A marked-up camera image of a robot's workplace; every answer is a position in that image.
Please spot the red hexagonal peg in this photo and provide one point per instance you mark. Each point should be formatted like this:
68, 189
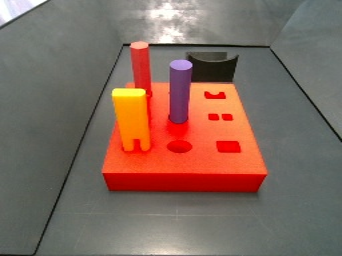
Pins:
141, 65

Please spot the yellow slotted peg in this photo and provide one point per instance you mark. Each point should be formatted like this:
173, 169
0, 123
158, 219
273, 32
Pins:
130, 104

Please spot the purple cylinder peg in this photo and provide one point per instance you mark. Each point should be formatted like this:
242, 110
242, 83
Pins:
181, 73

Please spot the red peg board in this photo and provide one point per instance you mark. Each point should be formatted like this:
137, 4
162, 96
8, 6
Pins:
209, 154

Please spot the black curved fixture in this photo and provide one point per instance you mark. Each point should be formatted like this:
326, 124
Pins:
213, 66

